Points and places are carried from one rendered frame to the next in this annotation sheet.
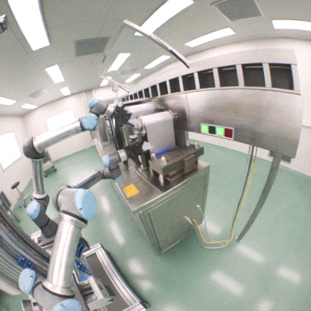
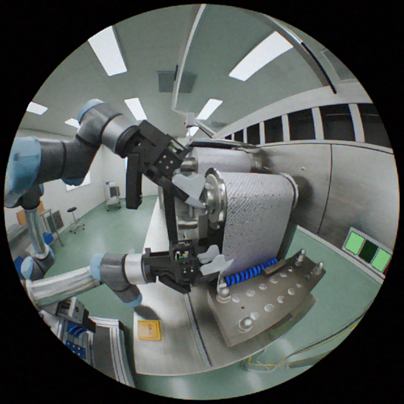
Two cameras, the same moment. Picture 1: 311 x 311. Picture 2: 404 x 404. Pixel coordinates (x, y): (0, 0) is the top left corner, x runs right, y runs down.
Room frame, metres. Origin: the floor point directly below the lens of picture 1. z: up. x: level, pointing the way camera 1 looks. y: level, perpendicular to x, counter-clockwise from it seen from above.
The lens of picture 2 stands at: (0.58, 0.03, 1.33)
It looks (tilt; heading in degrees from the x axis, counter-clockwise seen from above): 17 degrees down; 13
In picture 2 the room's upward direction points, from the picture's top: straight up
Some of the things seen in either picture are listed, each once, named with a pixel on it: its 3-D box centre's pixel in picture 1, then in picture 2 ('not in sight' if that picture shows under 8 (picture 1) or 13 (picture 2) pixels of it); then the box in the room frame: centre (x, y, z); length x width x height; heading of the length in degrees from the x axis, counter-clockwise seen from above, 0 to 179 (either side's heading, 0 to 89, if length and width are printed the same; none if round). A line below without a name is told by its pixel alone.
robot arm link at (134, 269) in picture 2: (122, 155); (140, 267); (0.72, 0.21, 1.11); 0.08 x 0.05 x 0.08; 29
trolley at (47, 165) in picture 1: (45, 160); (111, 195); (3.32, 4.26, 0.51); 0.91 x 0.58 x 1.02; 53
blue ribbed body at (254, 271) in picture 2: (165, 152); (254, 271); (0.85, -0.08, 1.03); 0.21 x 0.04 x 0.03; 119
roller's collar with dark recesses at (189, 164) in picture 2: not in sight; (187, 164); (1.07, 0.21, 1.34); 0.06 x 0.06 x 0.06; 29
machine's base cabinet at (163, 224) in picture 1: (128, 171); not in sight; (1.71, 0.47, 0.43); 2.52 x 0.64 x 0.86; 29
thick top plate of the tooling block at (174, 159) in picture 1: (178, 156); (279, 291); (0.78, -0.16, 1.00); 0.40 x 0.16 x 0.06; 119
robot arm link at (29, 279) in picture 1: (36, 285); not in sight; (-0.08, 0.52, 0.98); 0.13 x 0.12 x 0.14; 81
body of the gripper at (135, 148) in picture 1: (133, 150); (172, 264); (0.75, 0.14, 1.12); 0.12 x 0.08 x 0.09; 119
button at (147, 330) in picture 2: (130, 190); (149, 330); (0.61, 0.19, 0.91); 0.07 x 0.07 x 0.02; 29
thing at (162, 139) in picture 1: (162, 140); (258, 246); (0.87, -0.07, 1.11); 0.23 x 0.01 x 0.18; 119
